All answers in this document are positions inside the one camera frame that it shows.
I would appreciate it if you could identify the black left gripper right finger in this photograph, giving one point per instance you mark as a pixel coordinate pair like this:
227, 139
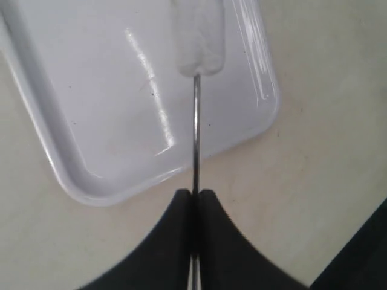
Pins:
227, 259

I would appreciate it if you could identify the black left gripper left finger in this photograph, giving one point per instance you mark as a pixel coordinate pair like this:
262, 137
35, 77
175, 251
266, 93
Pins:
162, 259

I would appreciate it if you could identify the white rectangular plastic tray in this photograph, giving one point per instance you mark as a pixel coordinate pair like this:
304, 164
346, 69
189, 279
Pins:
113, 114

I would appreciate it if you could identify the thin metal skewer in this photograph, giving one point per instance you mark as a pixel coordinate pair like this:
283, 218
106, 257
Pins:
196, 177

